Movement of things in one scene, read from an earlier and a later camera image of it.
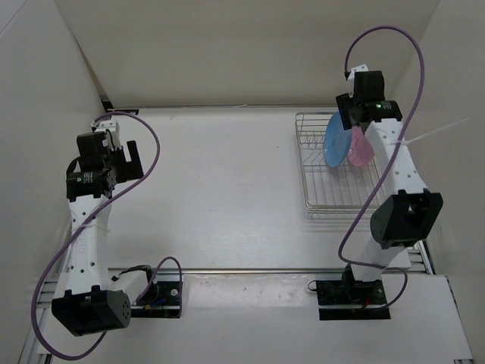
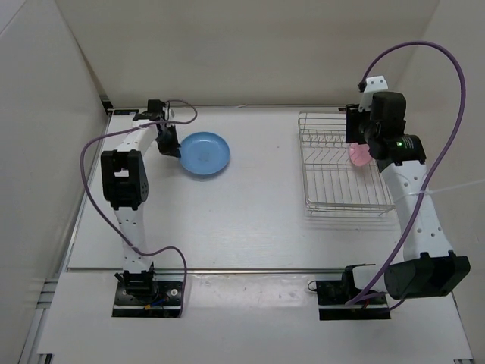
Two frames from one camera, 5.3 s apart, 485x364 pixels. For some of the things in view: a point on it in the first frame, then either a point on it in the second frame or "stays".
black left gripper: (131, 170) to (173, 148)
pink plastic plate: (361, 152) stays
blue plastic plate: (338, 142) to (204, 152)
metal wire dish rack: (341, 192) stays
